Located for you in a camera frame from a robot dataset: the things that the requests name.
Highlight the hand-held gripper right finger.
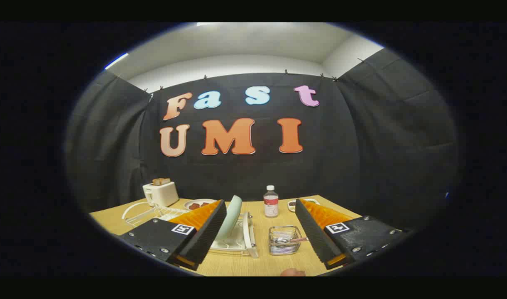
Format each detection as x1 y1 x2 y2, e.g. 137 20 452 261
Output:
295 199 416 270

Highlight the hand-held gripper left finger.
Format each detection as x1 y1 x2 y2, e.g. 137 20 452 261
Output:
120 199 228 271

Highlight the pale green plate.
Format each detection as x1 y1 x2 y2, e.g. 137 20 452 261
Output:
215 195 242 242

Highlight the white wire dish rack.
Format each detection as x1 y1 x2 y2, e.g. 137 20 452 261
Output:
121 199 260 259

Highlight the clear wire basket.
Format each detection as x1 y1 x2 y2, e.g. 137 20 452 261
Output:
268 225 302 256

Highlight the small white plate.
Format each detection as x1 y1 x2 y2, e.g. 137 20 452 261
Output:
184 199 218 211

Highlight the white divided dish with beans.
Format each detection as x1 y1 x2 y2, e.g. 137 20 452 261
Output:
287 199 320 212

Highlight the clear bottle with red label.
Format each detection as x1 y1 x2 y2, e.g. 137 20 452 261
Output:
264 185 279 218

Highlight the white toaster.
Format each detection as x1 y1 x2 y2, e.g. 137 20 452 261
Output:
142 181 179 207

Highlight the black backdrop cloth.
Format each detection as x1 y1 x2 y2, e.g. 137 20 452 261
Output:
64 48 459 229

